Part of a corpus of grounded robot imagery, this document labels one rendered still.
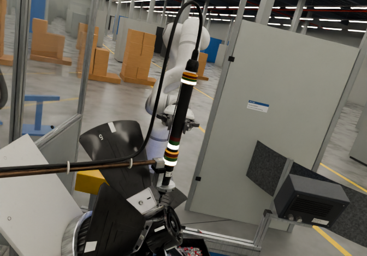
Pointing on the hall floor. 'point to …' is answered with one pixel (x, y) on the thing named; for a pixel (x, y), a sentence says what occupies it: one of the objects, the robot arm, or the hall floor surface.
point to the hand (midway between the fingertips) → (177, 125)
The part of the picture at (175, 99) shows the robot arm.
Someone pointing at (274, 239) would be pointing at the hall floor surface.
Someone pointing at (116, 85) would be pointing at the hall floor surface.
